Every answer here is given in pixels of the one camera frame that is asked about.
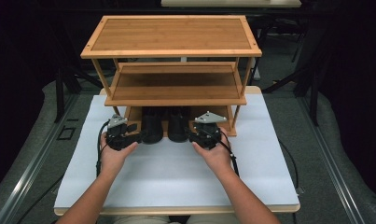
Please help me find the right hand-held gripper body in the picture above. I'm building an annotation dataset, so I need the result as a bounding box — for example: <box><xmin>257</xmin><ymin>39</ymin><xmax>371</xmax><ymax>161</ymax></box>
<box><xmin>192</xmin><ymin>110</ymin><xmax>228</xmax><ymax>150</ymax></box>

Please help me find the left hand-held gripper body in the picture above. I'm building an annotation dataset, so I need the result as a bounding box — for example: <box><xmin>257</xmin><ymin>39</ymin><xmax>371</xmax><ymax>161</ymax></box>
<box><xmin>105</xmin><ymin>113</ymin><xmax>134</xmax><ymax>152</ymax></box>

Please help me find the black sneaker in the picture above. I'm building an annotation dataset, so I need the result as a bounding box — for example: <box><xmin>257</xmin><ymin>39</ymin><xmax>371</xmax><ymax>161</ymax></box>
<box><xmin>167</xmin><ymin>106</ymin><xmax>191</xmax><ymax>144</ymax></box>
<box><xmin>140</xmin><ymin>106</ymin><xmax>164</xmax><ymax>145</ymax></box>

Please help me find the three-tier wooden shoe rack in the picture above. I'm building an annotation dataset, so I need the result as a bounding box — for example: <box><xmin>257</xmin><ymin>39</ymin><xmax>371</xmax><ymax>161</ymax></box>
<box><xmin>79</xmin><ymin>14</ymin><xmax>263</xmax><ymax>138</ymax></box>

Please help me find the person's left hand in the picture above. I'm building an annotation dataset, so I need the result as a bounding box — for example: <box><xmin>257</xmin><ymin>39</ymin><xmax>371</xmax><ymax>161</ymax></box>
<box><xmin>99</xmin><ymin>132</ymin><xmax>139</xmax><ymax>179</ymax></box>

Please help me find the person's right hand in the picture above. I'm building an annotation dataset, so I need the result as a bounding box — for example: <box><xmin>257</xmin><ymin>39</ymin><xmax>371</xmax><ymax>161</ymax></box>
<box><xmin>191</xmin><ymin>126</ymin><xmax>237</xmax><ymax>179</ymax></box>

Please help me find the white table mat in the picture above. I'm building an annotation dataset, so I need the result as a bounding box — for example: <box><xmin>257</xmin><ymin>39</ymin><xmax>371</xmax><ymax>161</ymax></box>
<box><xmin>53</xmin><ymin>92</ymin><xmax>300</xmax><ymax>209</ymax></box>

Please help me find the black metal stand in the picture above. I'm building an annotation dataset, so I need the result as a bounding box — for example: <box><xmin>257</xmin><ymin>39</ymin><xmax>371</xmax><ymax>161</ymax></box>
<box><xmin>49</xmin><ymin>24</ymin><xmax>104</xmax><ymax>124</ymax></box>
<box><xmin>261</xmin><ymin>18</ymin><xmax>329</xmax><ymax>127</ymax></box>

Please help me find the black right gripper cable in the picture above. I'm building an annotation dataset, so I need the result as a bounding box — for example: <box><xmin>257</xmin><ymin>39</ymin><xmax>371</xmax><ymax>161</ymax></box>
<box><xmin>203</xmin><ymin>127</ymin><xmax>241</xmax><ymax>178</ymax></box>

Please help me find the black cable with plug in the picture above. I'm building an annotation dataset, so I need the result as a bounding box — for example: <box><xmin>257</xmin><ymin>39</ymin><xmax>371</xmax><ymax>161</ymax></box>
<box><xmin>278</xmin><ymin>140</ymin><xmax>305</xmax><ymax>196</ymax></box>

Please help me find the metal floor rail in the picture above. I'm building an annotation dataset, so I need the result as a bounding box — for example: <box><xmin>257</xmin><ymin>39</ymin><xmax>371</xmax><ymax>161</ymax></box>
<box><xmin>0</xmin><ymin>92</ymin><xmax>81</xmax><ymax>224</ymax></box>
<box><xmin>296</xmin><ymin>96</ymin><xmax>369</xmax><ymax>224</ymax></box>

